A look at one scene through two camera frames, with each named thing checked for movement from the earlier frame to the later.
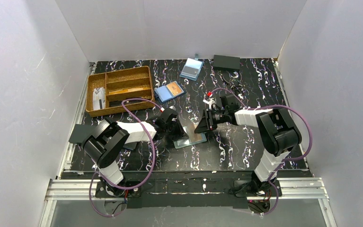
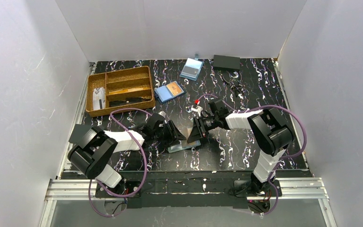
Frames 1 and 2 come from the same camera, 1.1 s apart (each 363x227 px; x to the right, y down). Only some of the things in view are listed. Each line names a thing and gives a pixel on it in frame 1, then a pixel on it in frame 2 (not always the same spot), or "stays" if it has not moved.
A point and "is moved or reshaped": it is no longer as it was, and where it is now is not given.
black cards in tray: x=117 y=103 stays
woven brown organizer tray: x=105 y=92 stays
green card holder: x=194 y=138 is moved or reshaped
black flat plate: x=80 y=132 stays
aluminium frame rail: x=84 y=189 stays
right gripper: x=208 y=118 → x=202 y=127
